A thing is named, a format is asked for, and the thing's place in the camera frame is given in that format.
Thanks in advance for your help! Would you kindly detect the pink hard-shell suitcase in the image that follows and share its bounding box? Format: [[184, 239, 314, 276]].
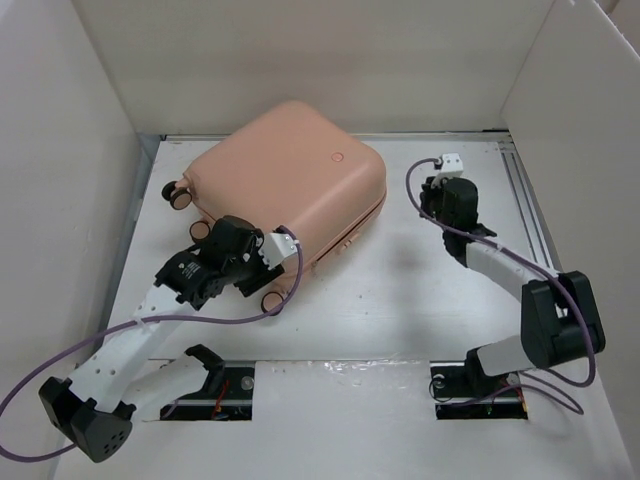
[[161, 101, 387, 314]]

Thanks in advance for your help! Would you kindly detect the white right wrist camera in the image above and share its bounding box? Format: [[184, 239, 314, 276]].
[[433, 153, 464, 186]]

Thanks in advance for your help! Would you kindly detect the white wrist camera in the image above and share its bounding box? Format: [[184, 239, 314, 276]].
[[258, 226, 300, 270], [433, 153, 464, 186]]

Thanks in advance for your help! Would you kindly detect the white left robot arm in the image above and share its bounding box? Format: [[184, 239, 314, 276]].
[[38, 216, 300, 463]]

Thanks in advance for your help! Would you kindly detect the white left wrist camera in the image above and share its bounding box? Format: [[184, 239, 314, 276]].
[[258, 226, 300, 270]]

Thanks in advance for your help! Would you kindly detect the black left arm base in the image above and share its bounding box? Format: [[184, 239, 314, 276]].
[[159, 362, 255, 422]]

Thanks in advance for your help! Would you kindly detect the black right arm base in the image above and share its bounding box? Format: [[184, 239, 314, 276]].
[[428, 361, 528, 420]]

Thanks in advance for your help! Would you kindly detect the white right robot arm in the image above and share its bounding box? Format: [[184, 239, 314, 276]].
[[420, 177, 606, 395]]

